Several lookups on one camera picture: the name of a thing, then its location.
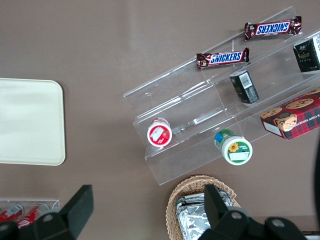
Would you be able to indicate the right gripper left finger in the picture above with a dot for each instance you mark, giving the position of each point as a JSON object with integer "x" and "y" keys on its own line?
{"x": 77, "y": 207}

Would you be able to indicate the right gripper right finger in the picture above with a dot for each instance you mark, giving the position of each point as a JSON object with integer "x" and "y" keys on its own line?
{"x": 215, "y": 207}

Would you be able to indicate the light oval wicker basket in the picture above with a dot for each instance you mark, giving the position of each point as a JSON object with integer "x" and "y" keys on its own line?
{"x": 180, "y": 190}

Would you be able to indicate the beige plastic tray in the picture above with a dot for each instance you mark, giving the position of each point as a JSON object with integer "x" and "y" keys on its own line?
{"x": 30, "y": 122}

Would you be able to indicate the clear acrylic bottle rack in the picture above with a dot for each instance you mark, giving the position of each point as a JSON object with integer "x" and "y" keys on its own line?
{"x": 53, "y": 203}

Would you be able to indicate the red cola bottle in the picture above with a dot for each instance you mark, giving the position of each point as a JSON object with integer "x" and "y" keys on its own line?
{"x": 10, "y": 212}
{"x": 32, "y": 216}

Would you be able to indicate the green lidded yoghurt cup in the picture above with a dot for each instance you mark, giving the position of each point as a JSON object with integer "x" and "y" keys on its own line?
{"x": 236, "y": 150}

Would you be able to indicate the red lidded yoghurt cup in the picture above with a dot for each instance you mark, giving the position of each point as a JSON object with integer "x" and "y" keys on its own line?
{"x": 159, "y": 133}

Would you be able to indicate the clear acrylic stepped display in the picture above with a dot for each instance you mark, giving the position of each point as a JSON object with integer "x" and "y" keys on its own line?
{"x": 190, "y": 105}

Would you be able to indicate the red tartan cookie box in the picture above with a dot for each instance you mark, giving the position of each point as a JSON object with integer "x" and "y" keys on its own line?
{"x": 295, "y": 117}

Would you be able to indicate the small black carton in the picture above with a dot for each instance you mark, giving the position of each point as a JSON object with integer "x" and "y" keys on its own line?
{"x": 246, "y": 87}
{"x": 307, "y": 56}

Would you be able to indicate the Snickers chocolate bar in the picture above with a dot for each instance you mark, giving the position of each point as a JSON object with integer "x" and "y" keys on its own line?
{"x": 223, "y": 58}
{"x": 273, "y": 28}

